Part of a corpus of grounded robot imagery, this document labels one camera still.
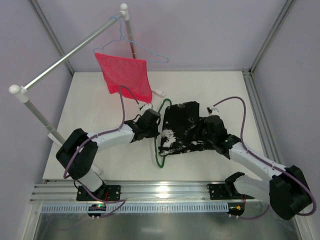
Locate black white tie-dye trousers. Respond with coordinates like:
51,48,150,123
158,101,214,157

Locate green plastic hanger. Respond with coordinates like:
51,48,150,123
153,98,172,169

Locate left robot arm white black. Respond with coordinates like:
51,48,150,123
55,108,161,202

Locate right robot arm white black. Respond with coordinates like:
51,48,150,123
195,115,314,220

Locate red cloth towel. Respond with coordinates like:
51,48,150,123
94,52,153,104

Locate silver white clothes rack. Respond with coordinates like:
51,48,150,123
8,2,166,176

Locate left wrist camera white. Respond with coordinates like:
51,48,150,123
138,103,154,112

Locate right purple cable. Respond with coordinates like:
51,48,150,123
213,96,315,221

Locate purple cable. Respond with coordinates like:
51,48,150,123
62,85,142,221
213,96,315,221

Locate aluminium front rail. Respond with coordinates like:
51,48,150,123
29,180,303,203

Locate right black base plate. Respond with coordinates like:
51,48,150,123
206,183,254,200

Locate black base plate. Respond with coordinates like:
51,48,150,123
76,184,121,202
206,183,254,200

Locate aluminium side rail frame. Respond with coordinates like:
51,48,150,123
242,69,283,164

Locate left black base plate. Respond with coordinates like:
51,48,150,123
76,184,121,202

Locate perforated cable duct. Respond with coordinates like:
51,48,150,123
40,202,229,214

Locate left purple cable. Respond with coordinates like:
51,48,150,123
62,85,142,221

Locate blue wire hanger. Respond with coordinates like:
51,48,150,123
92,16,169,64

